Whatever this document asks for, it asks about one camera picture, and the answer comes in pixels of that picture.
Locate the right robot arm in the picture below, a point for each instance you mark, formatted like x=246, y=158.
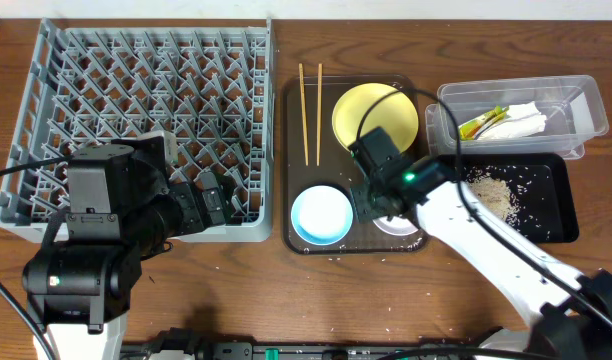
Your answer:
x=569, y=315

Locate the white cup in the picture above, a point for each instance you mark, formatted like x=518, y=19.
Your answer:
x=166, y=140

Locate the grey plastic dish rack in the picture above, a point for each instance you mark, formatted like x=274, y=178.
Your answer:
x=211, y=87

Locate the black tray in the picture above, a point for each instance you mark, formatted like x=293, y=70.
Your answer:
x=557, y=184

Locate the light blue bowl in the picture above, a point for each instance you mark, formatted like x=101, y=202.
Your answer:
x=321, y=215

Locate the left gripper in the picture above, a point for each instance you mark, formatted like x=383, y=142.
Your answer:
x=196, y=219

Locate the yellow plate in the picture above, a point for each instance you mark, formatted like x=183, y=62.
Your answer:
x=397, y=115

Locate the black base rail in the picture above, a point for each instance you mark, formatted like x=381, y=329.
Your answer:
x=177, y=343

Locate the green snack wrapper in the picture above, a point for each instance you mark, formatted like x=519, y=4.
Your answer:
x=476, y=127

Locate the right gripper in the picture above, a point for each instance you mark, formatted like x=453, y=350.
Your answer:
x=359, y=194

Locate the dark brown serving tray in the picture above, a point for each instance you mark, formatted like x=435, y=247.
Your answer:
x=336, y=169

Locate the rice food waste pile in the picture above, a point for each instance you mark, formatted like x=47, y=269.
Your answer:
x=513, y=194

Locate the clear plastic bin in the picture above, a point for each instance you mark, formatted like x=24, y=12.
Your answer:
x=572, y=105

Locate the white napkin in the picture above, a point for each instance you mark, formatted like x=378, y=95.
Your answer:
x=520, y=120

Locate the white bowl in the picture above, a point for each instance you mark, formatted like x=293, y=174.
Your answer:
x=395, y=226

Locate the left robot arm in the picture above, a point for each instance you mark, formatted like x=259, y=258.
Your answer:
x=123, y=209

